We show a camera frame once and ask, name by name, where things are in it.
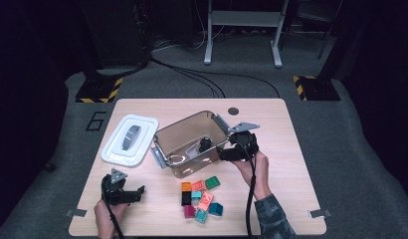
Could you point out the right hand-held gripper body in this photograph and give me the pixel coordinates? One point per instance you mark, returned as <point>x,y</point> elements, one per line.
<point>245,146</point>

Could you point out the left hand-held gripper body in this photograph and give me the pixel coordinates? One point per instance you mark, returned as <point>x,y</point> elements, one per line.
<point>114,194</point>

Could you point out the orange building brick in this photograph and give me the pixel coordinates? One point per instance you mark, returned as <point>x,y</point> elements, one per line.
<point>186,186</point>

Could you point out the pile of coloured toy blocks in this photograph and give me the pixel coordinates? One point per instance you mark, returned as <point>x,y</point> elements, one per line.
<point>205,200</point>

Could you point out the magenta building brick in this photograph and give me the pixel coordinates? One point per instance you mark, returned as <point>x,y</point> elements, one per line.
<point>189,211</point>

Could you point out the person's left hand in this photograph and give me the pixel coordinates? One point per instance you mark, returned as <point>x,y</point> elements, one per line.
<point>105,219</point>

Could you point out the person's right hand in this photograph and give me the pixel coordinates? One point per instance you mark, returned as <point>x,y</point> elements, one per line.
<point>258,172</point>

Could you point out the black round table grommet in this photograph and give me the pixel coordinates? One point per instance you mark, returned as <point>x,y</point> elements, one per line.
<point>233,111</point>

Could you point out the grey tape strip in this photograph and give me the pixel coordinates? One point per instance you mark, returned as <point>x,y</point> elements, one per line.
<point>76,212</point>
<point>319,213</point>

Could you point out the small black floor object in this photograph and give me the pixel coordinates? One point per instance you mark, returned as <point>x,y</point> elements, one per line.
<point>48,167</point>

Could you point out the black tape floor numeral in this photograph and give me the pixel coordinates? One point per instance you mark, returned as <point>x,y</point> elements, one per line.
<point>91,121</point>

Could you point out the black equipment cabinet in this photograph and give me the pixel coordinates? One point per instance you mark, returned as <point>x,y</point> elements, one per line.
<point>122,33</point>

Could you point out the black yellow striped base plate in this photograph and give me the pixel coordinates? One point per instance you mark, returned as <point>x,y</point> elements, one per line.
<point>319,89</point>
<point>96,89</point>

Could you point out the black upright post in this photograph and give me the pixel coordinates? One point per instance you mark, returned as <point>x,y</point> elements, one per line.
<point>92,66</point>
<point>328,63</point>

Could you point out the white metal stand frame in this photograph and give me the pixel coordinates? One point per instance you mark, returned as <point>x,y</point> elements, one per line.
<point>245,18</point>

